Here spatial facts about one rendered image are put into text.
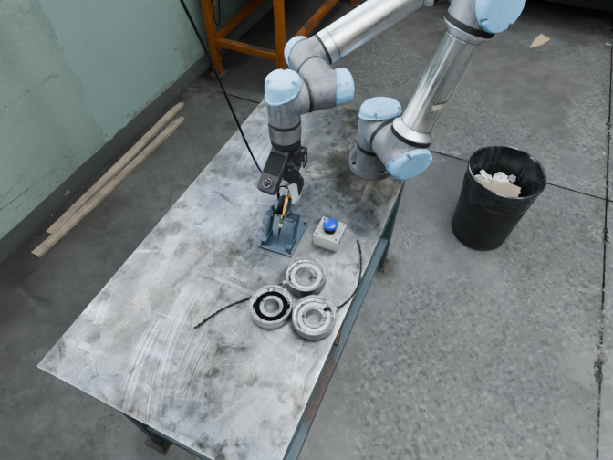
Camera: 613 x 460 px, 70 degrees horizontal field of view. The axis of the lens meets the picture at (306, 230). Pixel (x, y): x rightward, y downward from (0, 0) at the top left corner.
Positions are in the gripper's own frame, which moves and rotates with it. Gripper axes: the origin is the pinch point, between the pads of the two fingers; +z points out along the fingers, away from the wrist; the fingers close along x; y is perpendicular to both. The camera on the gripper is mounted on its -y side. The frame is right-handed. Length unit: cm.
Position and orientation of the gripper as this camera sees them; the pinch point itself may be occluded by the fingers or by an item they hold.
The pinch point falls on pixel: (285, 201)
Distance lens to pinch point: 115.9
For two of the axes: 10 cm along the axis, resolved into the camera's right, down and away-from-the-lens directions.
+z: 0.0, 6.2, 7.9
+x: -9.3, -2.8, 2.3
